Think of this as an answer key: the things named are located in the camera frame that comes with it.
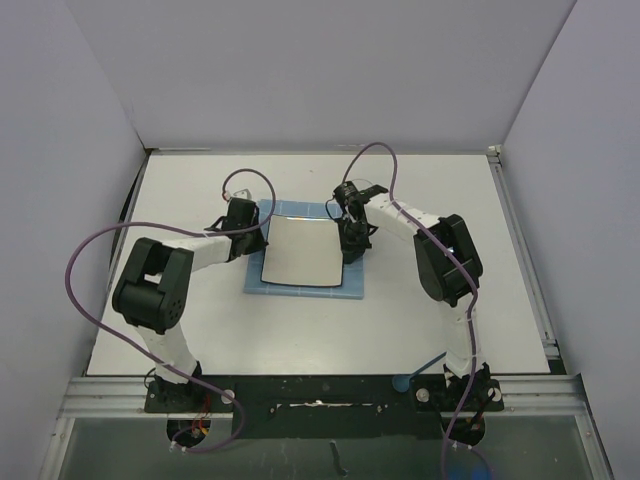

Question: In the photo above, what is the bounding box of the square white plate dark rim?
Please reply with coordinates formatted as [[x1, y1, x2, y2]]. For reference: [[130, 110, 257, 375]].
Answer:
[[261, 215, 343, 288]]

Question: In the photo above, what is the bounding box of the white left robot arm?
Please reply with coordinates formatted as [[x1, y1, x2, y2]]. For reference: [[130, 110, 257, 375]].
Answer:
[[112, 198, 267, 411]]

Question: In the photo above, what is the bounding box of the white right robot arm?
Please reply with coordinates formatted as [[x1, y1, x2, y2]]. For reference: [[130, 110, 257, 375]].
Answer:
[[332, 181, 483, 409]]

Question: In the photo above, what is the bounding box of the blue plastic spoon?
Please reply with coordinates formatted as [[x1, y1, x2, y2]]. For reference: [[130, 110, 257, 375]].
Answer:
[[391, 352, 446, 393]]

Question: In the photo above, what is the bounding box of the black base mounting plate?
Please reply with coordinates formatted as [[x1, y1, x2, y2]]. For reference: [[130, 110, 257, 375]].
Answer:
[[144, 373, 504, 446]]

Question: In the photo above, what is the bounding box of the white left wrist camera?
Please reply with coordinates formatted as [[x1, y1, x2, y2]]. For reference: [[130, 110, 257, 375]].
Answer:
[[232, 189, 252, 200]]

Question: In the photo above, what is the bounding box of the aluminium table frame rail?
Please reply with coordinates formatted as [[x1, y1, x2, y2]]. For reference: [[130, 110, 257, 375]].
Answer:
[[486, 145, 613, 479]]

